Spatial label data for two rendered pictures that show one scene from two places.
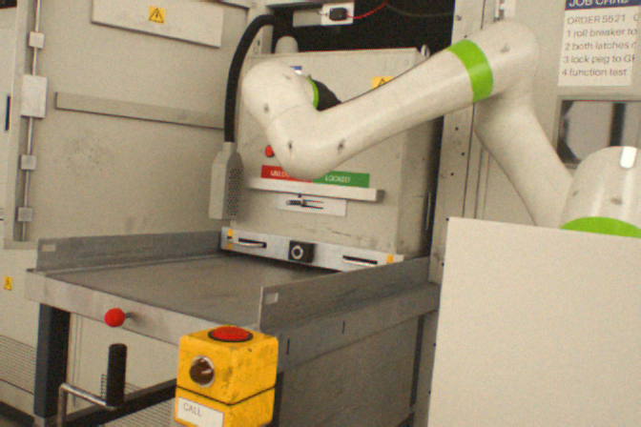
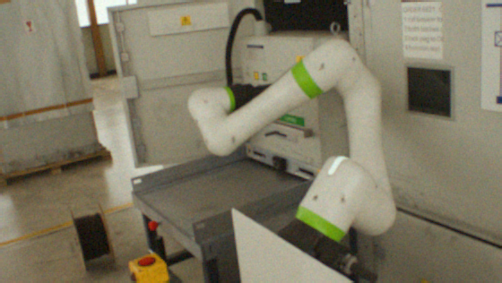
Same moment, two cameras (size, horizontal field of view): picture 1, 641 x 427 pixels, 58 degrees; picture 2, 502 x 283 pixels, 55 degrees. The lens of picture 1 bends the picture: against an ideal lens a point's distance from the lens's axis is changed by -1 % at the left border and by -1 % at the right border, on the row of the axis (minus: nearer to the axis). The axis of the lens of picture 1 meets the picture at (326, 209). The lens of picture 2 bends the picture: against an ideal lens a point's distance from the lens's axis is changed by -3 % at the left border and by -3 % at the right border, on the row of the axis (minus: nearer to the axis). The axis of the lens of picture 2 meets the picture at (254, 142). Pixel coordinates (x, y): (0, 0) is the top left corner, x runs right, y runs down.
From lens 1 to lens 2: 0.94 m
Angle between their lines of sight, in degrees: 31
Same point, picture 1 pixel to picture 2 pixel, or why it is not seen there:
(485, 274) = (244, 238)
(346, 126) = (233, 128)
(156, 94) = (197, 65)
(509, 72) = (329, 80)
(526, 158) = (351, 129)
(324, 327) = not seen: hidden behind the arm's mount
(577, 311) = (268, 263)
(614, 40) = (430, 25)
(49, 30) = (131, 48)
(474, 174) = not seen: hidden behind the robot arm
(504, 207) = (385, 137)
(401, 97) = (262, 107)
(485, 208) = not seen: hidden behind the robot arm
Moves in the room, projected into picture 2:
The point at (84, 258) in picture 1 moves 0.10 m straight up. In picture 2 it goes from (158, 182) to (153, 158)
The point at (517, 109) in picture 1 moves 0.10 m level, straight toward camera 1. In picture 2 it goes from (352, 92) to (333, 99)
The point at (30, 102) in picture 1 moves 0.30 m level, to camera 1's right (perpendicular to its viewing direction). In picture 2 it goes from (129, 90) to (185, 90)
